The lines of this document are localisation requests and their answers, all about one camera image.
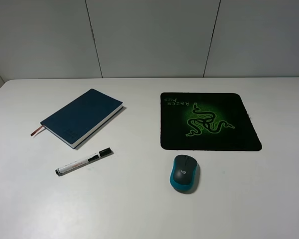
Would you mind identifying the dark blue notebook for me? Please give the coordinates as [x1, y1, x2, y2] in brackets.
[31, 89, 123, 149]

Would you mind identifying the white black marker pen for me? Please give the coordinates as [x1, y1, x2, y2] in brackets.
[55, 147, 113, 176]

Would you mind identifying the black green mouse pad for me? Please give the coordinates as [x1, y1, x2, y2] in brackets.
[160, 92, 262, 151]

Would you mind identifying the black teal wireless mouse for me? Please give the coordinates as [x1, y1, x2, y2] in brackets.
[169, 154, 200, 194]

